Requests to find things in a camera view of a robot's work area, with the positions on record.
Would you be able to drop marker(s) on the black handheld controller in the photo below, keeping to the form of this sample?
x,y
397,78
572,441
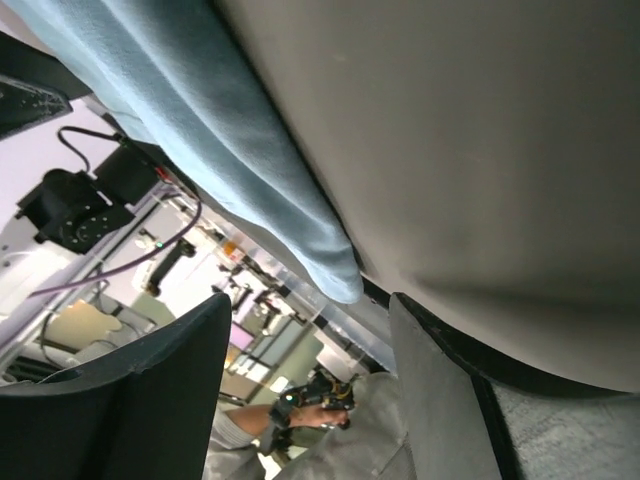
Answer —
x,y
323,390

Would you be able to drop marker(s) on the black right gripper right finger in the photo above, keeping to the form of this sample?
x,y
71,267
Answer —
x,y
473,412

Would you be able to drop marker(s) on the light blue t shirt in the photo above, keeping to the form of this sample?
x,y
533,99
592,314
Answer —
x,y
171,74

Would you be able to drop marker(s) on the person in grey clothes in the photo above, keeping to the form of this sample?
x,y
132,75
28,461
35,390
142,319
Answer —
x,y
375,446

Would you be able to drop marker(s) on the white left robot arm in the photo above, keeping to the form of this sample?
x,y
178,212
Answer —
x,y
68,213

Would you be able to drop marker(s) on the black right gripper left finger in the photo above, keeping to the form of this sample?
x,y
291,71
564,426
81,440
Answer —
x,y
142,411

